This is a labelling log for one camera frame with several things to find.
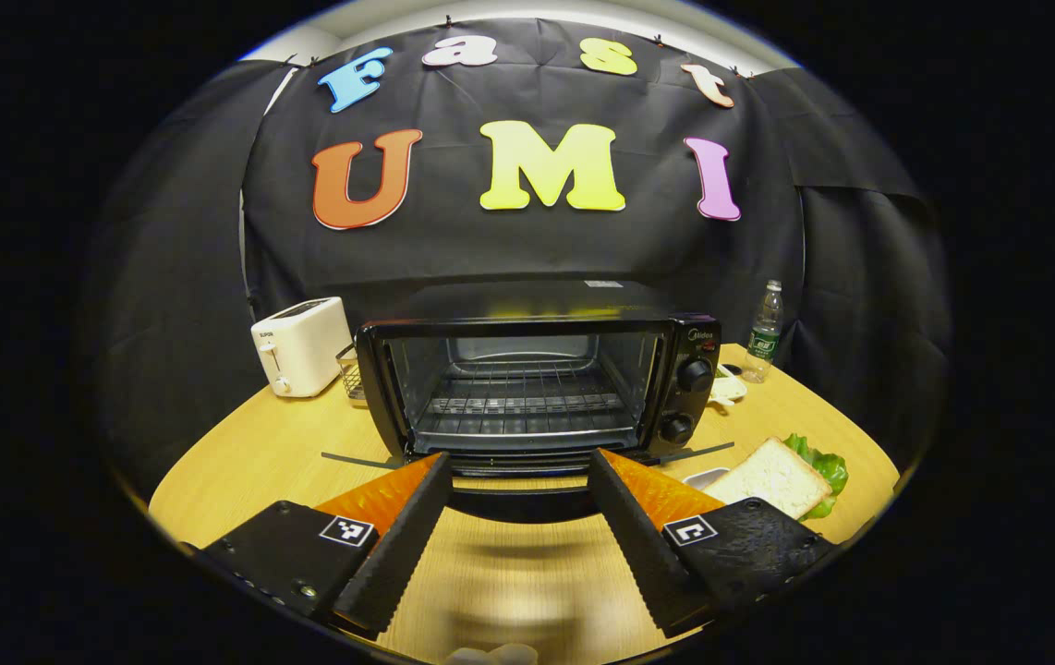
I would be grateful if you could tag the white plate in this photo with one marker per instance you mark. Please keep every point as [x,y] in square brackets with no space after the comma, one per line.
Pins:
[703,477]

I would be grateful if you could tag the black backdrop cloth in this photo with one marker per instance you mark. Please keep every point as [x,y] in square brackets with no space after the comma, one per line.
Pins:
[509,249]

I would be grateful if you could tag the white divided bean dish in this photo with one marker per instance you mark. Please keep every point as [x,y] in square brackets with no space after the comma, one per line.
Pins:
[728,386]

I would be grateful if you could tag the lettuce sandwich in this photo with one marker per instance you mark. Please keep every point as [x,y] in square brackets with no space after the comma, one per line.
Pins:
[768,476]

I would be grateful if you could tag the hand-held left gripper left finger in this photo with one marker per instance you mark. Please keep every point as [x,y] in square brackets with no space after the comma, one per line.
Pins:
[403,554]

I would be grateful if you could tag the black electric oven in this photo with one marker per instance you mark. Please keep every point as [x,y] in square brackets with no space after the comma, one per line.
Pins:
[527,305]

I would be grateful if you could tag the white toaster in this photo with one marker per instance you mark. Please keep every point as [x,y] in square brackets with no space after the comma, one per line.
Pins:
[301,346]

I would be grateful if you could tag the clear water bottle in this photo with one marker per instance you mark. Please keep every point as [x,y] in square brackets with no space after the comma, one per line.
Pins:
[763,342]

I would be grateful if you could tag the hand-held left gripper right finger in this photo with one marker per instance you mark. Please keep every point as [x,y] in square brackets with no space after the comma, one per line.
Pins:
[643,554]

